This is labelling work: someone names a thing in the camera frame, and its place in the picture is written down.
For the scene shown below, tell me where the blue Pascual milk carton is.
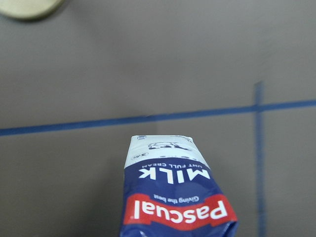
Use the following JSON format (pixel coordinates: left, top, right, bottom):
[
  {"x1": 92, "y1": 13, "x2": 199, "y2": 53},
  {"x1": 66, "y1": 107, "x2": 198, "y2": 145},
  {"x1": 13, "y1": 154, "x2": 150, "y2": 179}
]
[{"x1": 119, "y1": 135, "x2": 238, "y2": 237}]

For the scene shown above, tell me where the wooden mug tree stand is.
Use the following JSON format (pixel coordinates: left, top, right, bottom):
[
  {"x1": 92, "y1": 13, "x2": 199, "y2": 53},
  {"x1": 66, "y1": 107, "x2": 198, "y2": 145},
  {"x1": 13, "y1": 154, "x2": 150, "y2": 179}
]
[{"x1": 0, "y1": 0, "x2": 65, "y2": 20}]

